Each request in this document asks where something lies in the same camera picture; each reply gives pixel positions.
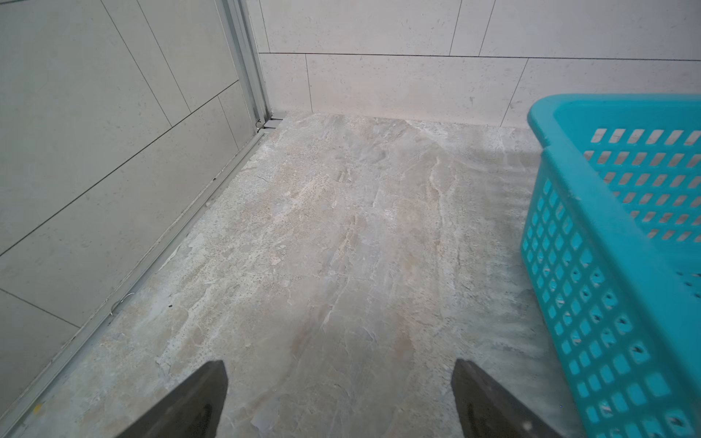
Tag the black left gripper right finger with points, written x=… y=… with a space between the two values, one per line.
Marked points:
x=487 y=409

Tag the teal plastic laundry basket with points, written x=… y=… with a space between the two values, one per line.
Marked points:
x=612 y=247

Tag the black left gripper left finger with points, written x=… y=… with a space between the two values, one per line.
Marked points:
x=192 y=409

